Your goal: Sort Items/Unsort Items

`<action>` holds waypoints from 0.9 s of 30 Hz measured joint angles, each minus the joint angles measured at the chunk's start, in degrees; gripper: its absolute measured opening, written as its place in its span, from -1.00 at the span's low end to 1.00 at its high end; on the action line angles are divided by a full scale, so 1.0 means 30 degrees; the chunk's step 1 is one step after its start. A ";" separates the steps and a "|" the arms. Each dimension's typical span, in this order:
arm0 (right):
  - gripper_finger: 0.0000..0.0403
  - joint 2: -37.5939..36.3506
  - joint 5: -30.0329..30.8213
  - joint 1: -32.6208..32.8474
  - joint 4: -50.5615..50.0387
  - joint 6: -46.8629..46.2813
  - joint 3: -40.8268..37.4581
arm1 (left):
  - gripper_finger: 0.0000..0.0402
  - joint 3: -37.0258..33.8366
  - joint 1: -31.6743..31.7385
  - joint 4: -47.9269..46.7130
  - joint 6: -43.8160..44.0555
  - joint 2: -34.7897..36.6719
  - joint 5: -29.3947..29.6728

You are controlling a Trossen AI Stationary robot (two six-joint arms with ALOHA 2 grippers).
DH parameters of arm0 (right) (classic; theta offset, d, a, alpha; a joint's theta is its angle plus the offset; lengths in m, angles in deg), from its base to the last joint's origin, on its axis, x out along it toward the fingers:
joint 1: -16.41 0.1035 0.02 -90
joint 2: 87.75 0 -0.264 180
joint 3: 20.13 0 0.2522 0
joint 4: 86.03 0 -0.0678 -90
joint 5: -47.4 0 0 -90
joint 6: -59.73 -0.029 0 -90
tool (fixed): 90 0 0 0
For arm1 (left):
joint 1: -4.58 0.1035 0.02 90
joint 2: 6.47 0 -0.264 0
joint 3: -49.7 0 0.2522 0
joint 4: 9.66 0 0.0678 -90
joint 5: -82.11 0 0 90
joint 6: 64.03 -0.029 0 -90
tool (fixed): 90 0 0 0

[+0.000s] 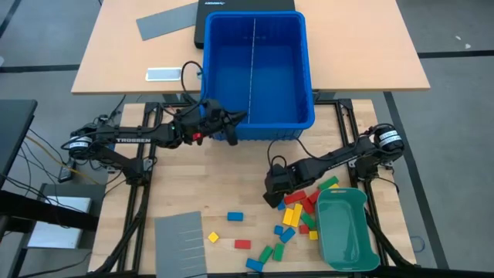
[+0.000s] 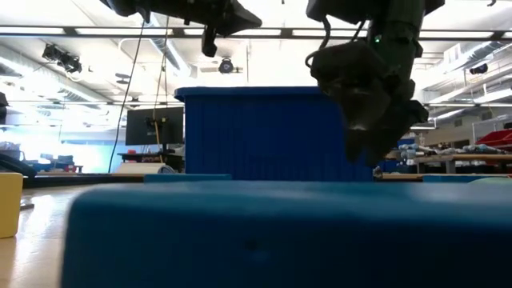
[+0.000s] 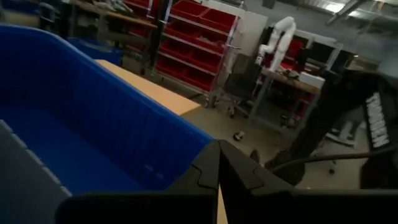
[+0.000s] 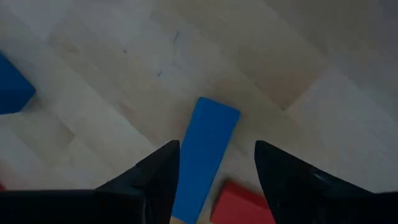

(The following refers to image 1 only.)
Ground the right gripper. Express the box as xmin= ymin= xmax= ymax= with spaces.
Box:
xmin=263 ymin=161 xmax=309 ymax=210

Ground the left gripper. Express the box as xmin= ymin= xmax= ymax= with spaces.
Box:
xmin=175 ymin=98 xmax=248 ymax=147

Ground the long grey slotted divider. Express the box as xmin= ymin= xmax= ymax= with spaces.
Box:
xmin=247 ymin=17 xmax=258 ymax=125

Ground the large blue plastic bin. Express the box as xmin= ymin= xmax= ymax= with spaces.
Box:
xmin=199 ymin=10 xmax=316 ymax=142

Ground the small green plastic basket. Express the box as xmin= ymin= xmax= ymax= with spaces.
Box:
xmin=314 ymin=187 xmax=381 ymax=273

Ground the short grey slotted divider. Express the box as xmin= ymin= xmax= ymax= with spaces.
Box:
xmin=154 ymin=210 xmax=208 ymax=278

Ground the long red wooden block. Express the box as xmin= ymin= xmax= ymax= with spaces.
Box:
xmin=284 ymin=189 xmax=308 ymax=205

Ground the long yellow wooden block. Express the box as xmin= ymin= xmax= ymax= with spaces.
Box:
xmin=289 ymin=203 xmax=304 ymax=228

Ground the long green wooden block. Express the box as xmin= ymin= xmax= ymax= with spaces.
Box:
xmin=317 ymin=176 xmax=340 ymax=192

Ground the white-framed smartphone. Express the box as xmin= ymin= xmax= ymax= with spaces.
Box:
xmin=145 ymin=66 xmax=183 ymax=83

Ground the grey flat panel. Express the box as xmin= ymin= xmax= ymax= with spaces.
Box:
xmin=136 ymin=2 xmax=200 ymax=42

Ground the light wood desk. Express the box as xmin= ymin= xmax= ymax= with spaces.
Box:
xmin=70 ymin=0 xmax=431 ymax=96

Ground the grey metal plate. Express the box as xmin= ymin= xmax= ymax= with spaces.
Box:
xmin=38 ymin=182 xmax=107 ymax=250

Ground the black power adapter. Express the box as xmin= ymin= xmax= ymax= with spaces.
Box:
xmin=57 ymin=160 xmax=77 ymax=183

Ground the black desk crossbar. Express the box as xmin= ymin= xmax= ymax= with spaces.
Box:
xmin=0 ymin=188 xmax=100 ymax=232

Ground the black side desk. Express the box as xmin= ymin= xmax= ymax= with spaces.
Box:
xmin=0 ymin=99 xmax=39 ymax=186

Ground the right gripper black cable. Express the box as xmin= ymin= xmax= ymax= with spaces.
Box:
xmin=266 ymin=137 xmax=310 ymax=171

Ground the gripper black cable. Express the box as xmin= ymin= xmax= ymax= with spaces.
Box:
xmin=180 ymin=59 xmax=205 ymax=106
xmin=266 ymin=137 xmax=310 ymax=171

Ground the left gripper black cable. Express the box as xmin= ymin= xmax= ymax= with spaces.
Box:
xmin=180 ymin=59 xmax=205 ymax=106

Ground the blue cable loop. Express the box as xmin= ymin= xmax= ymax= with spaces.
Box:
xmin=409 ymin=235 xmax=426 ymax=254

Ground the yellow cable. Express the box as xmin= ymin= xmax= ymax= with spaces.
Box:
xmin=25 ymin=134 xmax=101 ymax=185

